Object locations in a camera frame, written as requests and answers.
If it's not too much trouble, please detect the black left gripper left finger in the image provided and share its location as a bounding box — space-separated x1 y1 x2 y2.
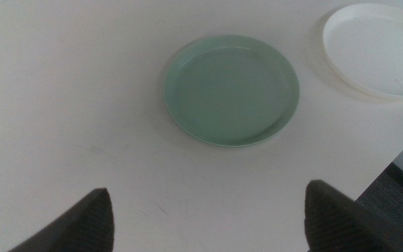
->
7 188 115 252

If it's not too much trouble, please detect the white shallow bowl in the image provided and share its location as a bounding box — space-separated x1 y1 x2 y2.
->
322 2 403 100

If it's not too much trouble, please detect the pale green shallow bowl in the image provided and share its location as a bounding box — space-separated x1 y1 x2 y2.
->
162 34 301 148

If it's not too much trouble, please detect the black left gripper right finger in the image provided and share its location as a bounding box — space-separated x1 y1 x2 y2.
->
304 179 403 252

